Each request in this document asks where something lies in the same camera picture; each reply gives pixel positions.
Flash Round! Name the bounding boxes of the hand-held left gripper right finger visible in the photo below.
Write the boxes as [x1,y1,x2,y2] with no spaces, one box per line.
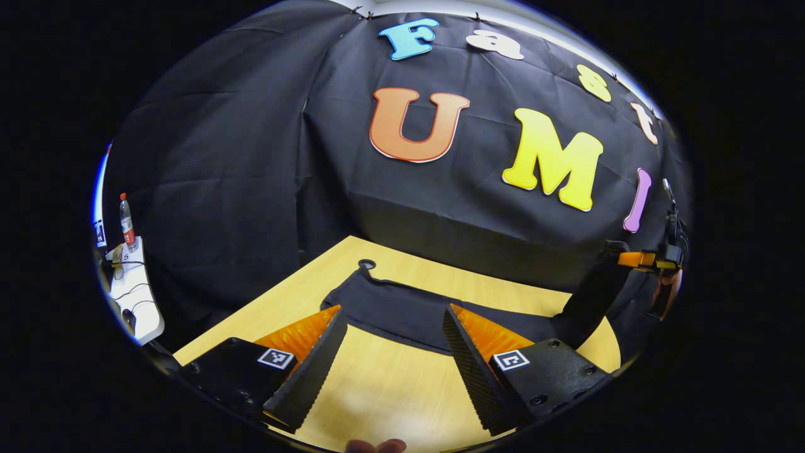
[442,304,611,436]

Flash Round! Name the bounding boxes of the black jeans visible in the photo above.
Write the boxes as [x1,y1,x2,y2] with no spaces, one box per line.
[321,241,631,356]

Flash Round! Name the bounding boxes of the clear bottle red label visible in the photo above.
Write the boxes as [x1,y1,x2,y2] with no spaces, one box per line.
[119,192,139,254]

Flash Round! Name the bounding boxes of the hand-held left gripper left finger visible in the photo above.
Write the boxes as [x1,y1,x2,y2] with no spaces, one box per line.
[176,305,348,433]

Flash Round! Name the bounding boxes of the black backdrop cloth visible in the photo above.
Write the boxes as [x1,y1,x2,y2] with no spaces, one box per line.
[101,0,692,350]

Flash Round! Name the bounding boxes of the white side table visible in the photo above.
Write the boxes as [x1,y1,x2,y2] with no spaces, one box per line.
[103,236,166,347]

